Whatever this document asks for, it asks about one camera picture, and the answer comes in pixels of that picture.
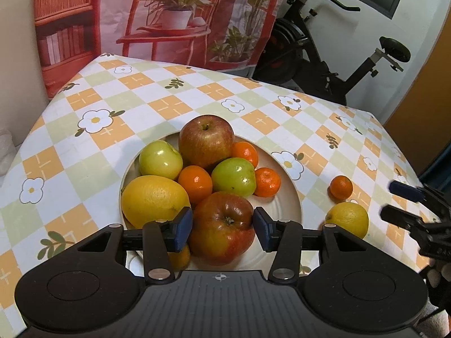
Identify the checked floral tablecloth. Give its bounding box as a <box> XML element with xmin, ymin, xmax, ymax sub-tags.
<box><xmin>0</xmin><ymin>53</ymin><xmax>437</xmax><ymax>328</ymax></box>

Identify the green apple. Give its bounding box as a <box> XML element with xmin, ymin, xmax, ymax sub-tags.
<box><xmin>138</xmin><ymin>140</ymin><xmax>184</xmax><ymax>181</ymax></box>
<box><xmin>211</xmin><ymin>157</ymin><xmax>257</xmax><ymax>198</ymax></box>

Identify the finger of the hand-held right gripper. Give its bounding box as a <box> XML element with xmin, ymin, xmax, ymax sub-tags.
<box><xmin>380</xmin><ymin>205</ymin><xmax>430</xmax><ymax>234</ymax></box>
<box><xmin>388</xmin><ymin>180</ymin><xmax>451</xmax><ymax>219</ymax></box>

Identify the yellow lemon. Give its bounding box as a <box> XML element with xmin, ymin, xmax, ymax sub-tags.
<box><xmin>325</xmin><ymin>202</ymin><xmax>369</xmax><ymax>239</ymax></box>
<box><xmin>121</xmin><ymin>175</ymin><xmax>191</xmax><ymax>229</ymax></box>

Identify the cream round plate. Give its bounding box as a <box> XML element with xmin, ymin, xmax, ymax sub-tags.
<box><xmin>120</xmin><ymin>130</ymin><xmax>303</xmax><ymax>279</ymax></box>

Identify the black exercise bike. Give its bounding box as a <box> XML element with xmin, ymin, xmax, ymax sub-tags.
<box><xmin>254</xmin><ymin>0</ymin><xmax>411</xmax><ymax>106</ymax></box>

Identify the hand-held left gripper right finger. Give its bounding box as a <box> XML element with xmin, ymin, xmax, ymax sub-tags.
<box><xmin>253</xmin><ymin>207</ymin><xmax>370</xmax><ymax>285</ymax></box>

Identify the person's right hand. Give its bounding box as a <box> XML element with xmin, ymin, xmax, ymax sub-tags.
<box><xmin>425</xmin><ymin>259</ymin><xmax>451</xmax><ymax>291</ymax></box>

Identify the orange wooden door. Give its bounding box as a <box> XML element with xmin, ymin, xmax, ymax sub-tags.
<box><xmin>384</xmin><ymin>17</ymin><xmax>451</xmax><ymax>177</ymax></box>

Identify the printed pink backdrop cloth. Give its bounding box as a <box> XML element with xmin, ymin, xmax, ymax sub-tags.
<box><xmin>33</xmin><ymin>0</ymin><xmax>293</xmax><ymax>99</ymax></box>

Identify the red apple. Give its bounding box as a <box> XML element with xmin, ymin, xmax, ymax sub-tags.
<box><xmin>188</xmin><ymin>191</ymin><xmax>256</xmax><ymax>266</ymax></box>
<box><xmin>178</xmin><ymin>114</ymin><xmax>235</xmax><ymax>170</ymax></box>

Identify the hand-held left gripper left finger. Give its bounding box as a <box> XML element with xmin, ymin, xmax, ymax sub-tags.
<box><xmin>76</xmin><ymin>207</ymin><xmax>194</xmax><ymax>285</ymax></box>

